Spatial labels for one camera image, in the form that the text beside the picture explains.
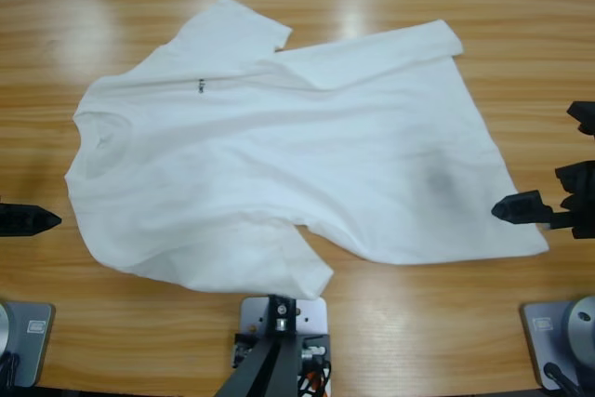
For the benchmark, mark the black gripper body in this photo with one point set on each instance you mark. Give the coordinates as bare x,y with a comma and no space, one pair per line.
581,211

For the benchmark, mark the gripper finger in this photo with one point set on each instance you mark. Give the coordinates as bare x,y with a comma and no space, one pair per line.
520,208
23,219

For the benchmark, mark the white t-shirt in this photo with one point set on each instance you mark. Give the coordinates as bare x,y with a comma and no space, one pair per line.
279,146

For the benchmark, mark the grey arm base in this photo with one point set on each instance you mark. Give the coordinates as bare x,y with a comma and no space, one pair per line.
32,327
544,327

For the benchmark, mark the white mounting block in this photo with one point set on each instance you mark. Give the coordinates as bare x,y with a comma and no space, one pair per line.
311,313

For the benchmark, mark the black stand clamp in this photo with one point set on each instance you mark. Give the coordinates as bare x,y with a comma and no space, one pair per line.
318,340

